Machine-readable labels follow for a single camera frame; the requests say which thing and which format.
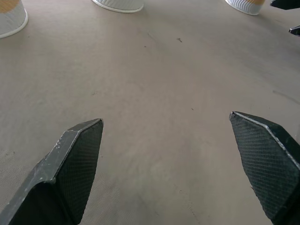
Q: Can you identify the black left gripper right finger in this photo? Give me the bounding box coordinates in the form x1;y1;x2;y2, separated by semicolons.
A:
229;111;300;225

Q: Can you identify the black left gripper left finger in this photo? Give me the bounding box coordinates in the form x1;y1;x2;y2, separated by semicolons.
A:
0;118;104;225

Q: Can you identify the white ribbed paper cup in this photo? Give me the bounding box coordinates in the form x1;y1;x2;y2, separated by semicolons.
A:
90;0;144;13
224;0;266;16
0;0;29;39

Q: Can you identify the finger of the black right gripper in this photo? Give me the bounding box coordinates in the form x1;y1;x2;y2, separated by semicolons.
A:
288;23;300;37
269;0;300;11

